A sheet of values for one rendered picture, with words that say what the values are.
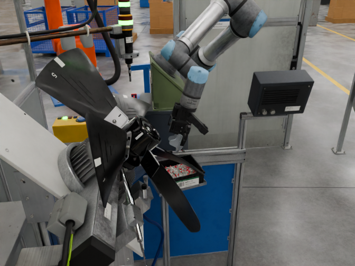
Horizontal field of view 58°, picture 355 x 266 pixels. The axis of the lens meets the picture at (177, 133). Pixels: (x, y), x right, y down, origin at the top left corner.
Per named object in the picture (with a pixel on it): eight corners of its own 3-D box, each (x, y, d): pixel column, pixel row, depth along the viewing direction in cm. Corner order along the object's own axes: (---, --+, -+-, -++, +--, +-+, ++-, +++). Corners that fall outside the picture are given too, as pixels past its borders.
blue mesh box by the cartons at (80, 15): (71, 57, 725) (64, 10, 681) (89, 45, 837) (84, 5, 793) (109, 57, 719) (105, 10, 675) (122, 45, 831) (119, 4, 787)
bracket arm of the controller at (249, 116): (241, 120, 159) (241, 114, 157) (239, 117, 161) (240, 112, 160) (287, 117, 161) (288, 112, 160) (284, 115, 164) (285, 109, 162)
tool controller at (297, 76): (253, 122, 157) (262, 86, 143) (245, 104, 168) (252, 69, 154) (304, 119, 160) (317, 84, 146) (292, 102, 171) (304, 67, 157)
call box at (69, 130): (55, 146, 149) (51, 125, 144) (59, 136, 158) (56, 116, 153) (91, 144, 151) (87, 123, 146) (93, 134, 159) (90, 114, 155)
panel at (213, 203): (94, 266, 191) (77, 174, 162) (94, 265, 193) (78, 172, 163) (229, 252, 200) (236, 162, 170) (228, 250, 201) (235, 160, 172)
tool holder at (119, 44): (120, 60, 98) (117, 27, 94) (108, 57, 103) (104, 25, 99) (143, 56, 104) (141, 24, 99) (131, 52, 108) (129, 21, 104)
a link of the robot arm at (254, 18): (190, 51, 187) (252, -10, 141) (208, 69, 189) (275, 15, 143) (179, 63, 180) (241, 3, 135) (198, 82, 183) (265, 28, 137)
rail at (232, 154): (68, 176, 160) (66, 162, 157) (70, 171, 164) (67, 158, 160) (244, 162, 170) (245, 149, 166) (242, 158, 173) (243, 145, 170)
